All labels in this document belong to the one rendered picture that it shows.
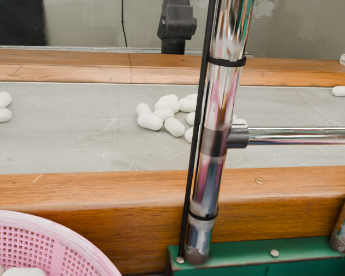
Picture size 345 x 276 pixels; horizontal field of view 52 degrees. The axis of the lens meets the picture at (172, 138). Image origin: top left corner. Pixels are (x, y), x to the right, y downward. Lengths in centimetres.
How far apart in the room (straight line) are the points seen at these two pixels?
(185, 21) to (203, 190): 66
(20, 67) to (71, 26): 189
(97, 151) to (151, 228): 14
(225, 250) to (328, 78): 50
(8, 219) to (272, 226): 24
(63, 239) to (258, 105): 41
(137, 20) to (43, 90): 199
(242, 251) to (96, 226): 14
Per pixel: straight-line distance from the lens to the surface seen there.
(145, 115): 48
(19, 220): 31
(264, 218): 36
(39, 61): 67
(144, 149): 44
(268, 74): 71
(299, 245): 38
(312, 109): 64
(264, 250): 37
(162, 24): 90
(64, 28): 254
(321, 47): 242
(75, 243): 28
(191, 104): 53
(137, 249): 35
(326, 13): 242
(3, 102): 54
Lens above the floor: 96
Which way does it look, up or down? 29 degrees down
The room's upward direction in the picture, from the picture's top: 5 degrees clockwise
